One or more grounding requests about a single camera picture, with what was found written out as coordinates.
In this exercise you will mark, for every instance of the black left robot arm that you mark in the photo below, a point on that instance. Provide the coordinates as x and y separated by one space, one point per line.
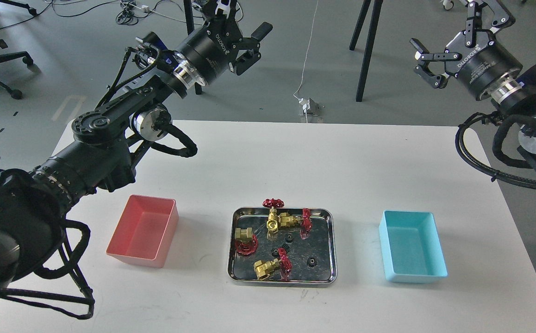
39 246

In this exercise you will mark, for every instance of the brass valve red handle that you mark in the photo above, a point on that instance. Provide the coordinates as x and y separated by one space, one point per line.
246 241
286 220
264 269
272 223

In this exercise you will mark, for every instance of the white power adapter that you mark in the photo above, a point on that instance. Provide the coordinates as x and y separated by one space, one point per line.
309 107

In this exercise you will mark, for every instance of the pink plastic box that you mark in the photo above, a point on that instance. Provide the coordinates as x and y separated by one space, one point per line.
145 231

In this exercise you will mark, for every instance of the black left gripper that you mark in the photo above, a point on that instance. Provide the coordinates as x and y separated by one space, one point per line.
210 49

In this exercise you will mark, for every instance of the brass valve upright red handle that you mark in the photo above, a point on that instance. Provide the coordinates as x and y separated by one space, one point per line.
272 223

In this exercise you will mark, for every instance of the blue plastic box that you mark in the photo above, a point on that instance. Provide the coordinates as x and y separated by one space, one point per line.
410 246

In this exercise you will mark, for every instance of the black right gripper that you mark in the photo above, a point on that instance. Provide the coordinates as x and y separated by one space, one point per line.
474 56

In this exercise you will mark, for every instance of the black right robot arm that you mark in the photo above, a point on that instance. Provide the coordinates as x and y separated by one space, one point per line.
514 144

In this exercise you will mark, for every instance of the black tripod legs right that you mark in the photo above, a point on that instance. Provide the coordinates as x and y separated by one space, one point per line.
376 6

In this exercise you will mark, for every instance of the brass valve red handle bottom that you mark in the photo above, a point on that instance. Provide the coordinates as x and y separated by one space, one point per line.
264 269

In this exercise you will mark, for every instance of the silver metal tray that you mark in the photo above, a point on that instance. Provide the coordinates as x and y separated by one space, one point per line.
276 246

